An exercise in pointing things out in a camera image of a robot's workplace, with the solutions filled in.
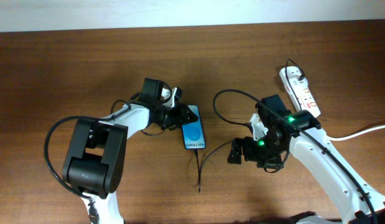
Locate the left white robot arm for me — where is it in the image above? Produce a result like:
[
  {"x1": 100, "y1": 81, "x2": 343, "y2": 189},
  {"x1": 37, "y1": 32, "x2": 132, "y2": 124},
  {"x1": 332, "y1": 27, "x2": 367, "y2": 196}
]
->
[{"x1": 62, "y1": 78, "x2": 198, "y2": 223}]

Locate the black charger cable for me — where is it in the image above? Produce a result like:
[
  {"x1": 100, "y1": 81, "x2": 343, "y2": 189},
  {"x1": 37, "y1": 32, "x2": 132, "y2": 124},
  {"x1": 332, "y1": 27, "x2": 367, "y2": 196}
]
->
[{"x1": 194, "y1": 58, "x2": 306, "y2": 194}]

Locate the white charger plug adapter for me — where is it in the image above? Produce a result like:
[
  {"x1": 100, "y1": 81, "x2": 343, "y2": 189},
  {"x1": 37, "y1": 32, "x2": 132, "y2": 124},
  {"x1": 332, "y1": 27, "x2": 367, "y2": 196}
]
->
[{"x1": 289, "y1": 77, "x2": 310, "y2": 95}]

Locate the white power strip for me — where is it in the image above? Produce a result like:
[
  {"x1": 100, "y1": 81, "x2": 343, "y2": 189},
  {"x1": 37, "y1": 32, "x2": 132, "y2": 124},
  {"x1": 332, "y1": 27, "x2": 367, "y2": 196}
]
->
[{"x1": 279, "y1": 66, "x2": 321, "y2": 118}]

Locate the white power strip cord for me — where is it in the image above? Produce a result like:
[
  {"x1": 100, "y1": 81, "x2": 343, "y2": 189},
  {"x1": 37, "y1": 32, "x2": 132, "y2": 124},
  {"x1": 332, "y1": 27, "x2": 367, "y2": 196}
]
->
[{"x1": 328, "y1": 74, "x2": 385, "y2": 142}]

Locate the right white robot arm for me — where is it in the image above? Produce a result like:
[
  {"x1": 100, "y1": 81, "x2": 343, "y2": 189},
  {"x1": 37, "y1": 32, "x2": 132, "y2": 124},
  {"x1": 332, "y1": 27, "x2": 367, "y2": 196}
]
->
[{"x1": 227, "y1": 95, "x2": 385, "y2": 223}]

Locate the blue Galaxy smartphone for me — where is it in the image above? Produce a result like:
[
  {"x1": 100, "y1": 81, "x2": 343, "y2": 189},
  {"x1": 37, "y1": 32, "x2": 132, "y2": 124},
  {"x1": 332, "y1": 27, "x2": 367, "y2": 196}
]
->
[{"x1": 182, "y1": 105, "x2": 206, "y2": 150}]

